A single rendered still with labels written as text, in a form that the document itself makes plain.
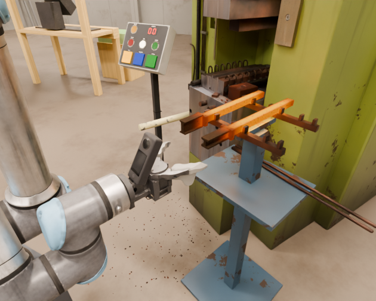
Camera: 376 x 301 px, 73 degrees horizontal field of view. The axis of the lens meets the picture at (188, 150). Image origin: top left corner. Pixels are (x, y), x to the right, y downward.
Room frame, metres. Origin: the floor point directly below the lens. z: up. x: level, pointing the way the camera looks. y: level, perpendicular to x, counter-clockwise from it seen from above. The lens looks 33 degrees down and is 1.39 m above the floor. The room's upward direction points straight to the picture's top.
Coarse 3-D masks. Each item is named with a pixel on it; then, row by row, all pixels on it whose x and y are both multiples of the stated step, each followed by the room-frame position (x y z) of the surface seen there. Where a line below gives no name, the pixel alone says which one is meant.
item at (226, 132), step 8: (280, 104) 0.86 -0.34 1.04; (288, 104) 0.88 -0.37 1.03; (256, 112) 0.79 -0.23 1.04; (264, 112) 0.79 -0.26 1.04; (272, 112) 0.81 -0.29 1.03; (240, 120) 0.73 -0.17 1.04; (248, 120) 0.73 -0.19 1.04; (256, 120) 0.75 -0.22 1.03; (224, 128) 0.67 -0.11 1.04; (232, 128) 0.66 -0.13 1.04; (240, 128) 0.69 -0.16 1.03; (208, 136) 0.62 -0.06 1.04; (216, 136) 0.62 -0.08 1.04; (224, 136) 0.66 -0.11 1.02; (232, 136) 0.65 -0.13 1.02; (208, 144) 0.61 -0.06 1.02; (216, 144) 0.62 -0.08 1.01
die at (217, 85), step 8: (256, 64) 1.64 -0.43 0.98; (264, 64) 1.56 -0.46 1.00; (216, 72) 1.47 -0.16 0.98; (224, 72) 1.43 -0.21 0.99; (256, 72) 1.42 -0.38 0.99; (264, 72) 1.42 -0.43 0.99; (208, 80) 1.37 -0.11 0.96; (216, 80) 1.32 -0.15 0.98; (224, 80) 1.28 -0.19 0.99; (232, 80) 1.29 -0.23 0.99; (240, 80) 1.32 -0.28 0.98; (208, 88) 1.37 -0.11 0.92; (216, 88) 1.31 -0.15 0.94
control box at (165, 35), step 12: (132, 24) 1.82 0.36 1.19; (144, 24) 1.77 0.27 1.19; (156, 24) 1.72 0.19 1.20; (132, 36) 1.78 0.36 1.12; (144, 36) 1.73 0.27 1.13; (156, 36) 1.68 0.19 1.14; (168, 36) 1.66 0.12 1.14; (132, 48) 1.73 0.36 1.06; (144, 48) 1.68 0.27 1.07; (156, 48) 1.64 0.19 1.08; (168, 48) 1.65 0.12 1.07; (120, 60) 1.74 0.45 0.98; (132, 60) 1.69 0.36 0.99; (144, 60) 1.64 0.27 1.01; (156, 60) 1.60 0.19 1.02; (168, 60) 1.65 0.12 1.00; (156, 72) 1.59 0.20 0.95
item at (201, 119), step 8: (248, 96) 0.94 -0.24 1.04; (256, 96) 0.95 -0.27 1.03; (224, 104) 0.86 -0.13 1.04; (232, 104) 0.86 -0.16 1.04; (240, 104) 0.88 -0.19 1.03; (208, 112) 0.79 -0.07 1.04; (216, 112) 0.79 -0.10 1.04; (224, 112) 0.82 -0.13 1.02; (184, 120) 0.71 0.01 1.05; (192, 120) 0.72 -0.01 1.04; (200, 120) 0.75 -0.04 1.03; (208, 120) 0.76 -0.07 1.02; (184, 128) 0.70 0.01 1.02; (192, 128) 0.73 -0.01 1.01
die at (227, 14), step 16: (208, 0) 1.40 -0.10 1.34; (224, 0) 1.30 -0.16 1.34; (240, 0) 1.29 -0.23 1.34; (256, 0) 1.35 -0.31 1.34; (272, 0) 1.40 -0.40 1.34; (208, 16) 1.39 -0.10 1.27; (224, 16) 1.29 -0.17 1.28; (240, 16) 1.30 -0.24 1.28; (256, 16) 1.35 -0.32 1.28; (272, 16) 1.41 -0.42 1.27
